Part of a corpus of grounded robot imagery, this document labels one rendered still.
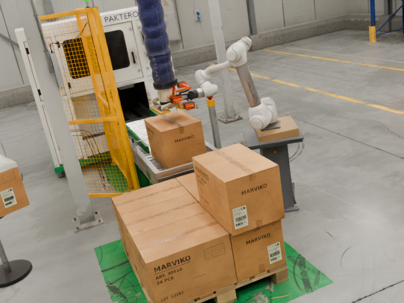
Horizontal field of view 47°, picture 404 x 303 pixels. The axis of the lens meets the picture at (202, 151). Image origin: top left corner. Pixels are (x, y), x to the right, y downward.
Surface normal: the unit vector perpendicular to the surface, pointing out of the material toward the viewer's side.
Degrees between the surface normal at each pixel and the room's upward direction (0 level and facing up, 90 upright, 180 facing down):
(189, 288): 90
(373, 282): 0
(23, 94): 90
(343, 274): 0
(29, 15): 90
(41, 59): 90
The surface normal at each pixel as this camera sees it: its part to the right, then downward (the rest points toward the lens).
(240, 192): 0.37, 0.26
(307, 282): -0.16, -0.93
